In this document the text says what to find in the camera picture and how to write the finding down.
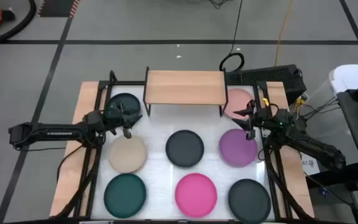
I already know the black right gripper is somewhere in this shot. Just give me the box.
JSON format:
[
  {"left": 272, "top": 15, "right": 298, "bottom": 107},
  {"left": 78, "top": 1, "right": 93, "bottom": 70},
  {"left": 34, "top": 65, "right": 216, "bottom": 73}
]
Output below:
[{"left": 232, "top": 99, "right": 269, "bottom": 141}]

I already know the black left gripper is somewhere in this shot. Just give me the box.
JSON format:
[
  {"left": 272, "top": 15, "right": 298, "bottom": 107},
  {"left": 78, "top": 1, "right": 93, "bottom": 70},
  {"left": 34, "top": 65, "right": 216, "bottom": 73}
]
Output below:
[{"left": 103, "top": 101, "right": 144, "bottom": 140}]

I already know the light pink round plate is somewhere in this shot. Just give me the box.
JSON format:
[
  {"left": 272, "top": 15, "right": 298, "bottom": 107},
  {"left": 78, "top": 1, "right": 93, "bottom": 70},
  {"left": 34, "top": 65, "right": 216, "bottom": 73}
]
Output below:
[{"left": 223, "top": 88, "right": 256, "bottom": 120}]

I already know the beige round plate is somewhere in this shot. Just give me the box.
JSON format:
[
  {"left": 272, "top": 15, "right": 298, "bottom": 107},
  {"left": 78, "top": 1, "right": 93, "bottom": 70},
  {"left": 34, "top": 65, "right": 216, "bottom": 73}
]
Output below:
[{"left": 108, "top": 135, "right": 148, "bottom": 174}]

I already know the dark grey round plate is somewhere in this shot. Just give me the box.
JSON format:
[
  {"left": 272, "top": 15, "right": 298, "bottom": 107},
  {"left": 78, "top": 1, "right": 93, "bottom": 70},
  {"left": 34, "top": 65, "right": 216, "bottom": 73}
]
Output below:
[
  {"left": 165, "top": 129, "right": 205, "bottom": 168},
  {"left": 227, "top": 178, "right": 272, "bottom": 224}
]

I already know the hot pink round plate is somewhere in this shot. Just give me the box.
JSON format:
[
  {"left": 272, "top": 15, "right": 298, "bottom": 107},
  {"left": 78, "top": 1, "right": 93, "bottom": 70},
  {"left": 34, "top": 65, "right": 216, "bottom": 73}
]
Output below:
[{"left": 174, "top": 172, "right": 218, "bottom": 218}]

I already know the wooden shelf with black legs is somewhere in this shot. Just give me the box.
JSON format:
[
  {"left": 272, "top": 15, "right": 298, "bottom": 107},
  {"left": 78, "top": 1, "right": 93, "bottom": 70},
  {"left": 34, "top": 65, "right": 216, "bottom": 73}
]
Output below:
[{"left": 143, "top": 66, "right": 229, "bottom": 118}]

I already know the dark teal round plate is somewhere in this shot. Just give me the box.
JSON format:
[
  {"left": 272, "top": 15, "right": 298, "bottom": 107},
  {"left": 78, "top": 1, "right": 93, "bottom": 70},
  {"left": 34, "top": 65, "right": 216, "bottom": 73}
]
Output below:
[{"left": 106, "top": 92, "right": 142, "bottom": 124}]

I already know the purple round plate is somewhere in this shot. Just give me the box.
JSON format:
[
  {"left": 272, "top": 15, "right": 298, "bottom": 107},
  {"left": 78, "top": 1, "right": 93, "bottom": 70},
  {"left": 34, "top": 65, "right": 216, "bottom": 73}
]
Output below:
[{"left": 218, "top": 128, "right": 259, "bottom": 168}]

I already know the black perforated computer case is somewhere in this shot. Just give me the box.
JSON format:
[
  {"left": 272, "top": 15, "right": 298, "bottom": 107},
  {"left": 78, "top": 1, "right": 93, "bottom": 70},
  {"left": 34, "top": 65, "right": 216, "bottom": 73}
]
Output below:
[{"left": 228, "top": 64, "right": 307, "bottom": 105}]

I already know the white paper label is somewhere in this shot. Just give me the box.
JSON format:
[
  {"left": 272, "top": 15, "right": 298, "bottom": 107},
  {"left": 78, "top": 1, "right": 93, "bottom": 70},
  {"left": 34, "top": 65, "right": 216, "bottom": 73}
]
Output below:
[{"left": 301, "top": 157, "right": 320, "bottom": 176}]

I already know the green round plate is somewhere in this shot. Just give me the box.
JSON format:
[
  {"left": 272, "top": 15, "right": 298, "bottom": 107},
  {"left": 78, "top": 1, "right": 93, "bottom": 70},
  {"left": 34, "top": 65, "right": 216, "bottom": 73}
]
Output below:
[{"left": 103, "top": 173, "right": 147, "bottom": 219}]

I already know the black side desk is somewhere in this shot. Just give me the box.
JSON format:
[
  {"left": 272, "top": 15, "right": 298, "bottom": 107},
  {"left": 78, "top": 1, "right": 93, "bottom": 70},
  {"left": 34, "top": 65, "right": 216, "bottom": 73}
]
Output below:
[{"left": 336, "top": 88, "right": 358, "bottom": 187}]

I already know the white lidded plastic bin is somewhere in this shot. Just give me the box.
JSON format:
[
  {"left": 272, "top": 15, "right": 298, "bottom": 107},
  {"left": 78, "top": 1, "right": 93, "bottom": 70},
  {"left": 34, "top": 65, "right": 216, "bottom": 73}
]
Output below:
[{"left": 328, "top": 63, "right": 358, "bottom": 98}]

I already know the black mat with striped edges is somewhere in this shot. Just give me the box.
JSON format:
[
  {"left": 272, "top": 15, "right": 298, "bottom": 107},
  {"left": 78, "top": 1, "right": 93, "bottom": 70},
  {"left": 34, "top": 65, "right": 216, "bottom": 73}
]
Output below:
[{"left": 39, "top": 0, "right": 80, "bottom": 18}]

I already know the black metal table frame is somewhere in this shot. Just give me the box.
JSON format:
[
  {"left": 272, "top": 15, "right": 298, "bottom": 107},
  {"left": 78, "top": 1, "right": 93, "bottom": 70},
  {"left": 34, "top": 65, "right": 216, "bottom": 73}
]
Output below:
[{"left": 51, "top": 70, "right": 315, "bottom": 224}]

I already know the coiled black cable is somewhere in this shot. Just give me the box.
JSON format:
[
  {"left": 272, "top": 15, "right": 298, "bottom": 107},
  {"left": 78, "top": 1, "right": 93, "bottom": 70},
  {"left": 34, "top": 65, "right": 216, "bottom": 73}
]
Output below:
[{"left": 218, "top": 0, "right": 246, "bottom": 72}]

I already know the yellow cable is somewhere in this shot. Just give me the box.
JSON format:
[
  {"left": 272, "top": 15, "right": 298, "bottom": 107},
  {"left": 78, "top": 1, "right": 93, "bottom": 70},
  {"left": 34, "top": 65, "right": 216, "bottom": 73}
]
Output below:
[{"left": 274, "top": 0, "right": 294, "bottom": 67}]

